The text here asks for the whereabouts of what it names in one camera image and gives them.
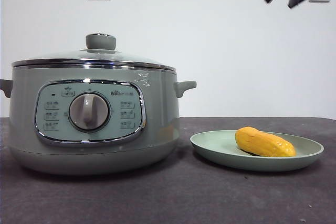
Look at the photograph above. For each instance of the glass lid with green knob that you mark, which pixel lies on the glass lid with green knob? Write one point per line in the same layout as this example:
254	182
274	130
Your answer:
100	42

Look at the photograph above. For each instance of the pale green electric steamer pot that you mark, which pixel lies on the pale green electric steamer pot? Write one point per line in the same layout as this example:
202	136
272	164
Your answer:
157	119

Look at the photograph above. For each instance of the yellow corn cob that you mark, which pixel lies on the yellow corn cob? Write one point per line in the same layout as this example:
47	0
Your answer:
262	142

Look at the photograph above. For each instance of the pale green round plate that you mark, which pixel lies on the pale green round plate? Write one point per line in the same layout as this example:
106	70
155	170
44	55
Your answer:
215	145

